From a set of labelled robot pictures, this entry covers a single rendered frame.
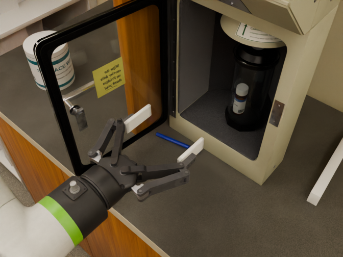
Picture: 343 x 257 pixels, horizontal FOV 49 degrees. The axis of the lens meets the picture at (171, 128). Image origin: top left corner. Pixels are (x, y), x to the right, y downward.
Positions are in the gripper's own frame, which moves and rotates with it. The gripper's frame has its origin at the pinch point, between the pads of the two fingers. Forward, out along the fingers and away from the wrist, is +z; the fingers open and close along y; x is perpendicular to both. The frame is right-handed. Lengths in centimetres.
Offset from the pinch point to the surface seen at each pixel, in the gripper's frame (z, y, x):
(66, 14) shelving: 62, 130, 53
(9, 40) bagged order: 21, 113, 41
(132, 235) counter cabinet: -7.2, 8.2, 44.8
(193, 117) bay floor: 21.4, 10.4, 20.4
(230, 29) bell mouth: 21.5, 2.7, -10.9
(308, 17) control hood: 16.3, -14.2, -22.7
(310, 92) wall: 63, -6, 29
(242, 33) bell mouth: 21.1, -0.5, -11.5
